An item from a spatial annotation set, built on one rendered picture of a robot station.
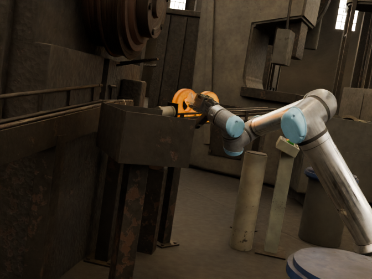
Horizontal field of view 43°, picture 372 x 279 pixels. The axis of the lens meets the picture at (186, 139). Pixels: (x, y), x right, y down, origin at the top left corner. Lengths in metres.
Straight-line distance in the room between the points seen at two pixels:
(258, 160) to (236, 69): 2.20
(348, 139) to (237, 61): 1.33
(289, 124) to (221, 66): 2.96
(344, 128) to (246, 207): 1.60
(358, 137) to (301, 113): 2.29
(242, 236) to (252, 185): 0.27
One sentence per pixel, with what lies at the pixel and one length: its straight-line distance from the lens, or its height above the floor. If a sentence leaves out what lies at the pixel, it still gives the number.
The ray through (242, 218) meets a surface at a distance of 2.50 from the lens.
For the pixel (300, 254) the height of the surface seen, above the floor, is 0.43.
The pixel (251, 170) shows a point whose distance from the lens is 2.44.
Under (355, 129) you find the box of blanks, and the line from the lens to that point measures 3.90.
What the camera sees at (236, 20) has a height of 1.49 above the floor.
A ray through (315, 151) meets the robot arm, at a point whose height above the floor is 0.65.
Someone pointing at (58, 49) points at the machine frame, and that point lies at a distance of 1.57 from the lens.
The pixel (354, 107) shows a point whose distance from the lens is 6.08.
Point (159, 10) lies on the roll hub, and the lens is 1.93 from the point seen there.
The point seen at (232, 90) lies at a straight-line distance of 4.53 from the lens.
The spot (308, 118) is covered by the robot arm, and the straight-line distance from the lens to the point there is 1.66.
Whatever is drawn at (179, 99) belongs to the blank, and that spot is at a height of 0.74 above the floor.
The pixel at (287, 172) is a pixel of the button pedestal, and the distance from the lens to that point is 2.49.
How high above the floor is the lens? 0.81
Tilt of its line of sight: 6 degrees down
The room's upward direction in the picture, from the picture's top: 9 degrees clockwise
